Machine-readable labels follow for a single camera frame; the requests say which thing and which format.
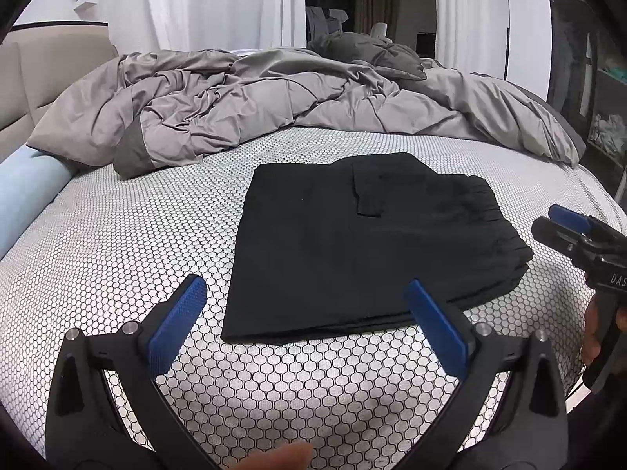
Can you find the grey quilted duvet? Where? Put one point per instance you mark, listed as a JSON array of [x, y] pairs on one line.
[[245, 103]]

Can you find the dark shelf unit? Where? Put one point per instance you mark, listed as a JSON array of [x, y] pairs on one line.
[[607, 107]]

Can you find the beige padded headboard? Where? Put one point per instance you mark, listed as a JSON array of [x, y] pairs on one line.
[[49, 68]]

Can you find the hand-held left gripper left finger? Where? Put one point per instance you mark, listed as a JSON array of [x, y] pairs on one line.
[[176, 325]]

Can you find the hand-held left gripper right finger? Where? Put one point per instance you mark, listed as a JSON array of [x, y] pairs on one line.
[[438, 330]]

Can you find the dark grey pillow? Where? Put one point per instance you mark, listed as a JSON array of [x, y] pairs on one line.
[[372, 51]]

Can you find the person's right hand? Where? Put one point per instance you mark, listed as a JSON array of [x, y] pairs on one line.
[[590, 333]]

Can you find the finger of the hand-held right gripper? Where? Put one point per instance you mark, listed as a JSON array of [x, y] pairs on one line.
[[568, 218], [556, 236]]

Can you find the white curtain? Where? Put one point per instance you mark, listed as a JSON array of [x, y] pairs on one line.
[[470, 10], [196, 5]]

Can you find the brown curtain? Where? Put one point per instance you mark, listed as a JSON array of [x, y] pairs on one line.
[[373, 0]]

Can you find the person's left hand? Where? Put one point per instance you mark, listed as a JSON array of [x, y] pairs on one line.
[[279, 458]]

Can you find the black pants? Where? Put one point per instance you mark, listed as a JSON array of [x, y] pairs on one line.
[[343, 245]]

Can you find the light blue bolster pillow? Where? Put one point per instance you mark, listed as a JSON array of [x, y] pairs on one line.
[[24, 191]]

